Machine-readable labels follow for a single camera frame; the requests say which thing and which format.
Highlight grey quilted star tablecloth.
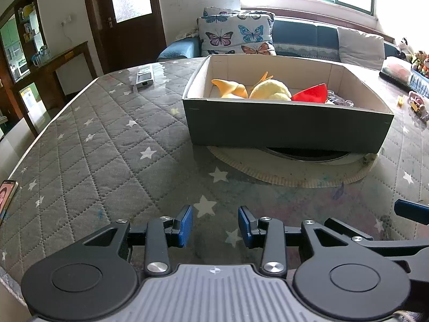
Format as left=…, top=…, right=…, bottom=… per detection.
left=0, top=57, right=429, bottom=309

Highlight colourful toy figures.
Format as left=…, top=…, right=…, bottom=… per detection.
left=412, top=50, right=429, bottom=76

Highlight yellow plush duck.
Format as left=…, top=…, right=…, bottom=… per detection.
left=248, top=71, right=293, bottom=101

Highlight pink toy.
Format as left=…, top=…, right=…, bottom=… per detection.
left=407, top=90, right=427, bottom=108

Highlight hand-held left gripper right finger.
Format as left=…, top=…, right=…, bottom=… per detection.
left=237, top=206, right=354, bottom=277

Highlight mustard yellow plush toy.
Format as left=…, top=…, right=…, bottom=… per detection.
left=211, top=79, right=249, bottom=99

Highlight dark wooden sideboard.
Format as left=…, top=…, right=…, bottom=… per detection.
left=12, top=41, right=98, bottom=138

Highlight smartphone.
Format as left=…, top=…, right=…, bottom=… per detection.
left=0, top=180, right=19, bottom=222

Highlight blue patterned box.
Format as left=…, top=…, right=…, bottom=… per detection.
left=409, top=70, right=429, bottom=99

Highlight dark wooden door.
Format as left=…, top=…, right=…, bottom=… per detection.
left=81, top=0, right=167, bottom=74

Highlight grey cardboard box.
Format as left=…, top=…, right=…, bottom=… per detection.
left=182, top=54, right=395, bottom=155

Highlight grey cushion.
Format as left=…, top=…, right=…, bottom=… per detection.
left=337, top=26, right=385, bottom=71

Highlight silver remote control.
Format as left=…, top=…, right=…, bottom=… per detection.
left=136, top=67, right=155, bottom=90

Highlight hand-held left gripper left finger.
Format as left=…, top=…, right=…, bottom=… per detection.
left=80, top=204, right=194, bottom=276

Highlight round beige mat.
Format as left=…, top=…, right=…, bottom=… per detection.
left=206, top=142, right=379, bottom=189

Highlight black and white stuffed toy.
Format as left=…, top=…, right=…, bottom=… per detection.
left=397, top=38, right=413, bottom=61

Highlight wooden glass cabinet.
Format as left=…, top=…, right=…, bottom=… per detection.
left=0, top=0, right=47, bottom=84

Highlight tissue box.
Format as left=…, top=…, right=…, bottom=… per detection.
left=380, top=57, right=413, bottom=86

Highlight blue sofa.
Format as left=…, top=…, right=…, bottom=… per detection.
left=157, top=18, right=413, bottom=68

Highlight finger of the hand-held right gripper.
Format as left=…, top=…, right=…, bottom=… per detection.
left=324, top=217, right=429, bottom=263
left=394, top=199, right=429, bottom=226

